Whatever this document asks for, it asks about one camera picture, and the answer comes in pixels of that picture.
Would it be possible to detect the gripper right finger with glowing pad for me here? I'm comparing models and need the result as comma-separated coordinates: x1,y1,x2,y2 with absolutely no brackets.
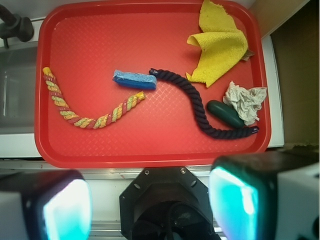
208,151,320,240

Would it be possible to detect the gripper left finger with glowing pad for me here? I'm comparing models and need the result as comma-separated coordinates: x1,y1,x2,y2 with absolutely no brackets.
0,170,93,240

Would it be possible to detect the dark green oval object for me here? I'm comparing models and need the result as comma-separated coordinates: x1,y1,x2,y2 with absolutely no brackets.
206,100,245,129

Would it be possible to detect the crumpled white paper towel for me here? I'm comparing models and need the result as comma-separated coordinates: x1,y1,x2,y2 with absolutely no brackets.
222,81,267,126

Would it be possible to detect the red plastic tray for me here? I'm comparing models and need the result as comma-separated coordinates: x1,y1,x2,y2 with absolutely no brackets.
34,0,271,168

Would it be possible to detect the stainless steel sink basin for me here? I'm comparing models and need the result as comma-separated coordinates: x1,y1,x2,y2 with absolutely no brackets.
0,42,38,135

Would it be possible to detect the blue sponge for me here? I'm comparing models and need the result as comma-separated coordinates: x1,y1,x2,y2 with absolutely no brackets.
112,70,157,90

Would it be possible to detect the yellow microfiber cloth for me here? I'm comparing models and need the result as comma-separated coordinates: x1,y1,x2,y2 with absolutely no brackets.
185,0,249,88

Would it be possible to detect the dark navy twisted rope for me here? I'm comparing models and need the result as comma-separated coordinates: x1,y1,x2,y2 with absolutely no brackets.
149,67,260,140

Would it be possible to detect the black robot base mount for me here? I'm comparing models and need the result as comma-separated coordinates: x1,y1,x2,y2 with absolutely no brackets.
119,166,221,240

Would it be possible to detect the multicolored twisted rope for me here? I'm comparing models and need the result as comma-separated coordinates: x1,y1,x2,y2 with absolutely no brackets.
42,66,146,130

